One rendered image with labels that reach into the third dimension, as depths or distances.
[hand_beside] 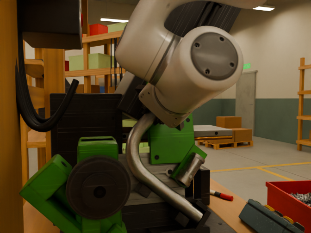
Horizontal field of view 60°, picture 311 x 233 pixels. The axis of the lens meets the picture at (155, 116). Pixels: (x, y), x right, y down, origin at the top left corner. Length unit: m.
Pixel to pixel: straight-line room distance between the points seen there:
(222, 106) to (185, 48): 10.85
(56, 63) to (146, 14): 1.09
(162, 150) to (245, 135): 6.70
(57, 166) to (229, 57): 0.25
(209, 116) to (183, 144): 10.32
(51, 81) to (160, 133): 0.86
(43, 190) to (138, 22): 0.24
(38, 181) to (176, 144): 0.39
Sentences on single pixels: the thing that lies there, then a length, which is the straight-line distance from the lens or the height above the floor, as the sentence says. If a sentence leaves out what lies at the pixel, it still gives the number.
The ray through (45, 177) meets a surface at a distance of 0.36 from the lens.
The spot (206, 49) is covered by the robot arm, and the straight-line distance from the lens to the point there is 0.33.
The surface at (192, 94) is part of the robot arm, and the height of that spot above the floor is 1.23.
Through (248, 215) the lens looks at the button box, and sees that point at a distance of 0.78.
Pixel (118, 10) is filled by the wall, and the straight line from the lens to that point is 10.26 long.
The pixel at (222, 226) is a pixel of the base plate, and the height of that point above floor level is 0.90.
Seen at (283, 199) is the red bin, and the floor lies 0.89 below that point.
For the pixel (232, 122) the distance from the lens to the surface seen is 7.52.
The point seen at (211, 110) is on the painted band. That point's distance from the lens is 11.01.
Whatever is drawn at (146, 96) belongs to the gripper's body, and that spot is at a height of 1.23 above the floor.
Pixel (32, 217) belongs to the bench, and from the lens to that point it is 0.92.
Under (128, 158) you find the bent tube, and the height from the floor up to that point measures 1.10.
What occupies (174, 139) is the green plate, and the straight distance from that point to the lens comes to 0.66.
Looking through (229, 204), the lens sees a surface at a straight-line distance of 0.91.
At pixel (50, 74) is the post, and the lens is 1.42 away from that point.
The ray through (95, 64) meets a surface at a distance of 3.96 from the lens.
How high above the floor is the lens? 1.22
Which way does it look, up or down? 4 degrees down
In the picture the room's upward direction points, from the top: straight up
